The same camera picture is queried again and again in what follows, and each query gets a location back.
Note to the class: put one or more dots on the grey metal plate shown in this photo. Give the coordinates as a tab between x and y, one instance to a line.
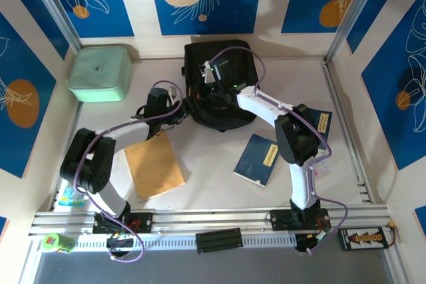
213	269

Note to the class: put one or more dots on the black backpack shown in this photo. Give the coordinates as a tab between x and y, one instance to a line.
196	54

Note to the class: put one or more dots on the aluminium front rail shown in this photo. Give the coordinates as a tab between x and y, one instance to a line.
213	217

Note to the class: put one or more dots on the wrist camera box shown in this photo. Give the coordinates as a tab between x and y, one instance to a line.
172	92
209	72

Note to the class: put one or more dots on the black board with yellow connectors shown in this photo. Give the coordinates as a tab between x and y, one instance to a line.
362	238

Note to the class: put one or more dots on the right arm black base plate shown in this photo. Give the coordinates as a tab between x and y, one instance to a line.
281	220

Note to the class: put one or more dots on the aluminium side rail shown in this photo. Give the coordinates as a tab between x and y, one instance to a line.
333	84
74	124

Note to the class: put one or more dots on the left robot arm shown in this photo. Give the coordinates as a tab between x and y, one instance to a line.
93	164

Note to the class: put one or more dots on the tan manila envelope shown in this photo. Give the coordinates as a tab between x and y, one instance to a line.
156	167

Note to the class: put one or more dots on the blue book with yellow label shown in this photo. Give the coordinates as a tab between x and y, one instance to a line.
253	161
324	121

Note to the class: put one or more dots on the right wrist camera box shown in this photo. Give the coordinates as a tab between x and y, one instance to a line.
209	72

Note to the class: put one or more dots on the aluminium corner post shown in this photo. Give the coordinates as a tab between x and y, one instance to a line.
53	4
352	8

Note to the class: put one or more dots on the black slotted block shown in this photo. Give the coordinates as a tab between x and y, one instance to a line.
218	240

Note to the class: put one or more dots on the mint green zip case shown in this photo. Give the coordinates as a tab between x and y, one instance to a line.
98	72

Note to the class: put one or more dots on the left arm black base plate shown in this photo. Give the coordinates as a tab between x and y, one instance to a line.
143	221

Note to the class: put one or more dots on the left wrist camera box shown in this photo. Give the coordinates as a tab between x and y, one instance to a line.
172	92

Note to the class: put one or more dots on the blue sticker packet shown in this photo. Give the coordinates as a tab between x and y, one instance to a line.
71	196

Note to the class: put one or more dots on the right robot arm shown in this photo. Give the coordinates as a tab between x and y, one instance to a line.
296	137

